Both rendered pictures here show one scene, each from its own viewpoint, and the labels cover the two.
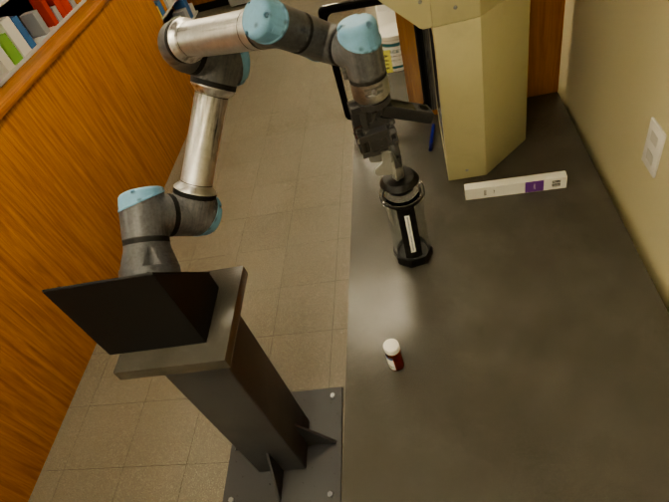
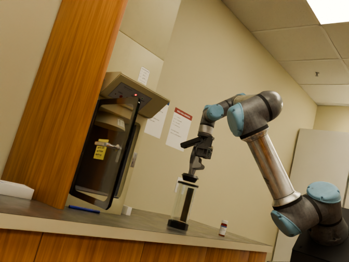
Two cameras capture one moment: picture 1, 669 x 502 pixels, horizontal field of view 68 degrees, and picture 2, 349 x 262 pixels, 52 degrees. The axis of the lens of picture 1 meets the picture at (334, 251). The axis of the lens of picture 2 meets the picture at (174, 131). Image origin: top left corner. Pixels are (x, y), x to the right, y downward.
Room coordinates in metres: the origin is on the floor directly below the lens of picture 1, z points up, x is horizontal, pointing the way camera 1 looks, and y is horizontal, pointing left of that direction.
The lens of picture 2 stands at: (2.60, 0.43, 1.11)
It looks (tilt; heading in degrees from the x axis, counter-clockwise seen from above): 9 degrees up; 205
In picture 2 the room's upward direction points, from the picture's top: 15 degrees clockwise
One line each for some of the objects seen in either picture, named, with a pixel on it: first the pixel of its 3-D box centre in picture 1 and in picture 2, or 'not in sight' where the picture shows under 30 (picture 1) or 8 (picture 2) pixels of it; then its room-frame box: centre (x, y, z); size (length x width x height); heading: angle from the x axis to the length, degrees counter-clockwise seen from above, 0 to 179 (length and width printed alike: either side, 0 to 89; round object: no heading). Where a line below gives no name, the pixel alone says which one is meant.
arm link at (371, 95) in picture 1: (370, 88); (205, 131); (0.89, -0.18, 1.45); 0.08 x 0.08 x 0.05
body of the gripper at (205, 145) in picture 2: (374, 123); (203, 146); (0.90, -0.17, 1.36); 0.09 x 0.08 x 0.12; 88
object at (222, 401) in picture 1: (246, 396); not in sight; (0.97, 0.47, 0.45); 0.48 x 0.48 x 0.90; 74
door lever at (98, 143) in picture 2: not in sight; (106, 145); (1.56, -0.28, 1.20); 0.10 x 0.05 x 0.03; 63
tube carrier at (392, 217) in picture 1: (407, 222); (183, 204); (0.90, -0.20, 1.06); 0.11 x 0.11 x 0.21
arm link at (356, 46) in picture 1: (360, 49); (209, 116); (0.90, -0.18, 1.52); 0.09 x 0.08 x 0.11; 30
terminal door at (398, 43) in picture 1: (377, 62); (103, 148); (1.50, -0.34, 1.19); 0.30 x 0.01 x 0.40; 63
